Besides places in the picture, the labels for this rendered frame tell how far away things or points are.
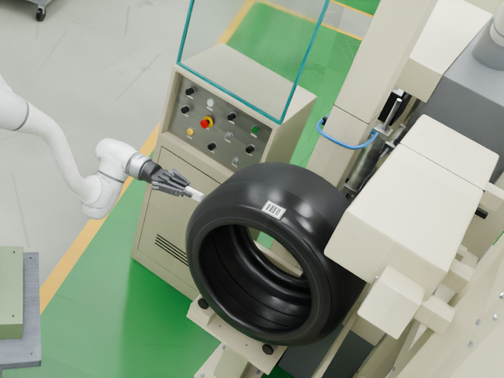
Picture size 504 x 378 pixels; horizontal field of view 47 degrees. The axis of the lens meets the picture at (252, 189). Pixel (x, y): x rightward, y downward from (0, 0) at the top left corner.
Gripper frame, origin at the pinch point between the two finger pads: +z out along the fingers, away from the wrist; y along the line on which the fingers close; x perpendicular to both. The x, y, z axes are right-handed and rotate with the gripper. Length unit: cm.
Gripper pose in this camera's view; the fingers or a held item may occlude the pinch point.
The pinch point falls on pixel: (193, 194)
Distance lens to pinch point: 198.3
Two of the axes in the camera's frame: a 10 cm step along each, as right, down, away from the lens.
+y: 5.0, -4.5, 7.4
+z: 8.5, 4.1, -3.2
